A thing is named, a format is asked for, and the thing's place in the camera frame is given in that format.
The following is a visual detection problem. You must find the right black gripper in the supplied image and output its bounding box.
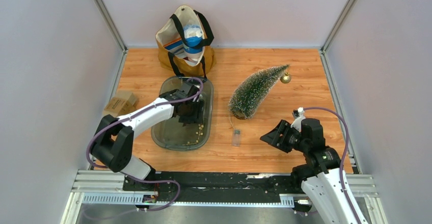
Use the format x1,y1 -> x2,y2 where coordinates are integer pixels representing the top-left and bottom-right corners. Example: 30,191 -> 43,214
259,120 -> 308,153

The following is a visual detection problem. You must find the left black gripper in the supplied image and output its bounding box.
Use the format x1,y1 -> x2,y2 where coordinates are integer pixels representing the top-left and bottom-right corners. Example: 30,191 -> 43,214
179,100 -> 205,125

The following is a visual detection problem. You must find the gold bead garland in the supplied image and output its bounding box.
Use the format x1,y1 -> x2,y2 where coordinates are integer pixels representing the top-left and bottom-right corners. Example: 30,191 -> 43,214
183,124 -> 204,146

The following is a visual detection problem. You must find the small frosted christmas tree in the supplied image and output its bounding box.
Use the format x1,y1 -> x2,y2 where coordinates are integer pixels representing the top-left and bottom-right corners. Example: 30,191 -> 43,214
228,64 -> 290,120

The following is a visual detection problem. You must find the gold bell ornament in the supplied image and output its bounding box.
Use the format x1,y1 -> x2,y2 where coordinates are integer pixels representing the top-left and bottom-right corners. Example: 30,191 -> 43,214
280,72 -> 291,84

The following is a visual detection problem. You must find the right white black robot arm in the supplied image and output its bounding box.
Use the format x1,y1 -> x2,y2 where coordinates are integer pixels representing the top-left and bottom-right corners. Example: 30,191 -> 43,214
260,118 -> 368,223

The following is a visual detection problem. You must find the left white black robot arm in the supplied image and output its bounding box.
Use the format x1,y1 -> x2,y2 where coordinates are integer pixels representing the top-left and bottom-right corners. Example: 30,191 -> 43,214
86,77 -> 204,191

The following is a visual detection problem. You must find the clear glass tray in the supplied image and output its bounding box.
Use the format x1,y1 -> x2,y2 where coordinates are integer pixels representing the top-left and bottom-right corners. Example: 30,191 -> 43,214
151,77 -> 214,151

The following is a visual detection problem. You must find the clear plastic battery box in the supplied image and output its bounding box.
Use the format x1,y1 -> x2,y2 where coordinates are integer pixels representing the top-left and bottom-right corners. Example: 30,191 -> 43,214
232,129 -> 241,147

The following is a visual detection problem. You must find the yellow canvas tote bag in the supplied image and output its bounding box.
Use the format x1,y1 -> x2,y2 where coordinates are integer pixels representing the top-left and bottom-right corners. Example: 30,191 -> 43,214
155,5 -> 217,77

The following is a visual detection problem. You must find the cardboard wrapped felt pads pack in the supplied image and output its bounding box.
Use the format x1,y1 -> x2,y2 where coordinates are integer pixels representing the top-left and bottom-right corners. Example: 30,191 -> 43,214
102,90 -> 138,117

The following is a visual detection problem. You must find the blue white bottle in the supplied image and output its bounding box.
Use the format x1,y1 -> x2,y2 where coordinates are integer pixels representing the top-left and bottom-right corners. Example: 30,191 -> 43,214
183,23 -> 203,61

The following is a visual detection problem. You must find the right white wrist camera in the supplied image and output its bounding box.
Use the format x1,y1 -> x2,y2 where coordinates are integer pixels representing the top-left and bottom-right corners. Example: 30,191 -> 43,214
290,107 -> 306,132

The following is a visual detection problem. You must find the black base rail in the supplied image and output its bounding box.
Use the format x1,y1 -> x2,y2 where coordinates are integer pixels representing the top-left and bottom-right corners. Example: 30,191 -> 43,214
123,172 -> 306,204

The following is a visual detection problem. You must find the aluminium frame rail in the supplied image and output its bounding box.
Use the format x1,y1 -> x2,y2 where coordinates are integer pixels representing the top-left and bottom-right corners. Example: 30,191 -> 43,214
71,170 -> 379,208

